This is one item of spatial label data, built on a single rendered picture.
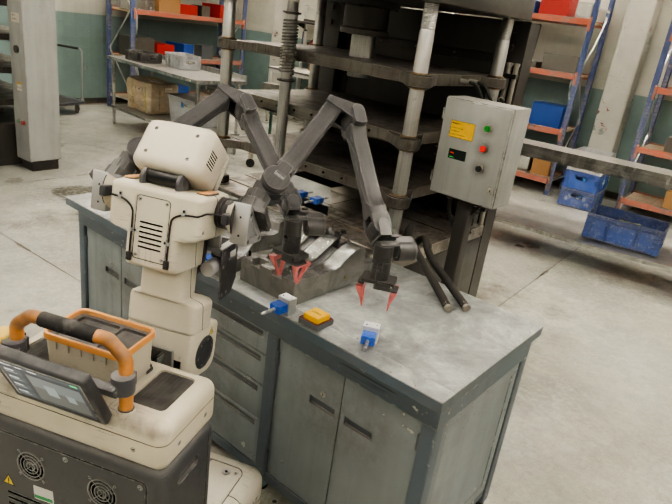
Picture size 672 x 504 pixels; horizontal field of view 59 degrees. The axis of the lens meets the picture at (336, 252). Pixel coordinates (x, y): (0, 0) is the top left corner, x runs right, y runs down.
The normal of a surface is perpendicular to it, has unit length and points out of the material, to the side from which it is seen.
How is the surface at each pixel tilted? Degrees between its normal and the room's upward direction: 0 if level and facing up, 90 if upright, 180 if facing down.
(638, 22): 90
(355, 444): 90
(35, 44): 90
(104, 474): 90
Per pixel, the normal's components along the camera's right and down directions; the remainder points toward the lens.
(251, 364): -0.64, 0.20
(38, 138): 0.79, 0.32
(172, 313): -0.29, 0.18
